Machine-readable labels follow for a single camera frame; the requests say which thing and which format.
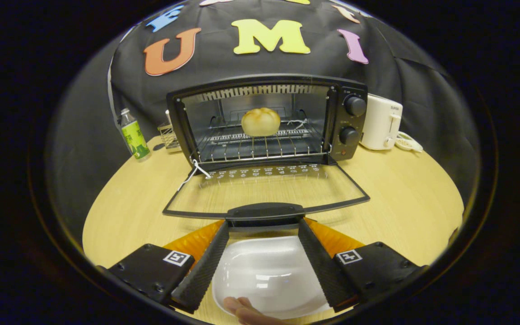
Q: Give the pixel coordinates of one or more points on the white square plate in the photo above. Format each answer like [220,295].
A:
[269,271]

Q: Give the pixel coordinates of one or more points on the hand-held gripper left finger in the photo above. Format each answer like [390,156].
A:
[203,266]

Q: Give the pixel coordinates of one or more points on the black toaster oven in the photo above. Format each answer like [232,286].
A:
[355,122]

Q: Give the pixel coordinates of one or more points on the green label drink bottle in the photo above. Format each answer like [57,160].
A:
[134,137]

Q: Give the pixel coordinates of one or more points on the round golden bread bun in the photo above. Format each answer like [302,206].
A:
[261,122]

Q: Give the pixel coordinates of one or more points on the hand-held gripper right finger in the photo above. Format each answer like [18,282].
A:
[318,264]

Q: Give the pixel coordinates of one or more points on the white pop-up toaster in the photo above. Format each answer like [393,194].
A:
[379,122]

